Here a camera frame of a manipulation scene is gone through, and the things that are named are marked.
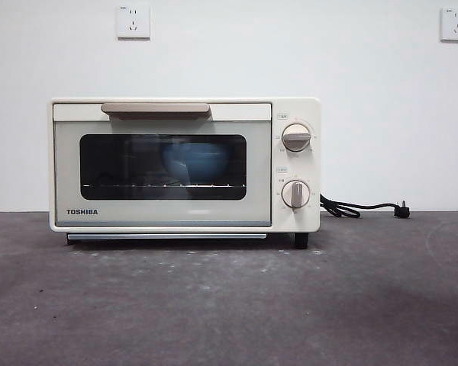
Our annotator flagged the black power cable with plug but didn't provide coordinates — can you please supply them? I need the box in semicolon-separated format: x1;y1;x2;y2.
319;191;412;220

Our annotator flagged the blue bowl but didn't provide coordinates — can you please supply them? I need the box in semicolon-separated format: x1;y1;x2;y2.
160;141;228;182

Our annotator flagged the metal wire oven rack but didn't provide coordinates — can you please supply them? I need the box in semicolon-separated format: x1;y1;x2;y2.
82;172;247;190

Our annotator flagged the oven door with beige handle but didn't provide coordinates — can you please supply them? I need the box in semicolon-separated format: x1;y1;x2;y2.
52;101;273;228

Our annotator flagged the cream Toshiba toaster oven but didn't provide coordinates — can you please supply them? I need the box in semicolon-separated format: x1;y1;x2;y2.
48;97;321;250

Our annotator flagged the beige temperature knob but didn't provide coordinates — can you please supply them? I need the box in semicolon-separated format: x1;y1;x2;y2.
281;122;313;153

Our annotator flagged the beige timer knob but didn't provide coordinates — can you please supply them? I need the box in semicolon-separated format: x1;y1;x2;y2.
281;179;311;210

